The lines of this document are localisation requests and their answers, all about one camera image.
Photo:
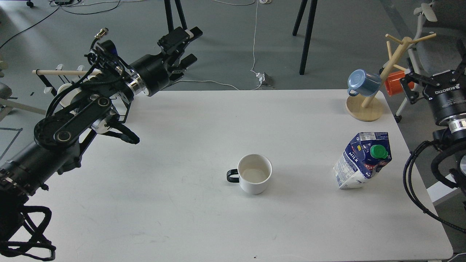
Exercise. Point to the orange mug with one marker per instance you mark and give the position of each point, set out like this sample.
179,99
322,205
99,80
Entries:
392,83

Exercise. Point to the black table leg right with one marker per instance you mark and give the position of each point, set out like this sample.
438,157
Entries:
309,30

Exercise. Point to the white power adapter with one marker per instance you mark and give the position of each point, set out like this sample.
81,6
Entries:
264,80

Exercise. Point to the black wire mug rack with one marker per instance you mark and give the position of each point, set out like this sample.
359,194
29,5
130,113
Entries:
66,78

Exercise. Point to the wooden mug tree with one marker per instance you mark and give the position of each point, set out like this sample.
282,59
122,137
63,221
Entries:
369,109

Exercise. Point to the blue mug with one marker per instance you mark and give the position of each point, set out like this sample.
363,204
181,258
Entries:
360,82

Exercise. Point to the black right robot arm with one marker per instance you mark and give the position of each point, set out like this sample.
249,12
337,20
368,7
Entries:
450,141

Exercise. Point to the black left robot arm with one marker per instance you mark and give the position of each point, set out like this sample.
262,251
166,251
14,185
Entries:
75,116

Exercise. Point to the white mug black handle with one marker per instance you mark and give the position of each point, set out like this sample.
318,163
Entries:
253,173

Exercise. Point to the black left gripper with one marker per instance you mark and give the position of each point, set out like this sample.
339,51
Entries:
162,70

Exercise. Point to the blue milk carton green cap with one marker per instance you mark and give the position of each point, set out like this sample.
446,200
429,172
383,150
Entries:
362,159

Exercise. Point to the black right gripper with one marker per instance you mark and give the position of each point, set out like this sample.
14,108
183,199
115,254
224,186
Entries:
444,98

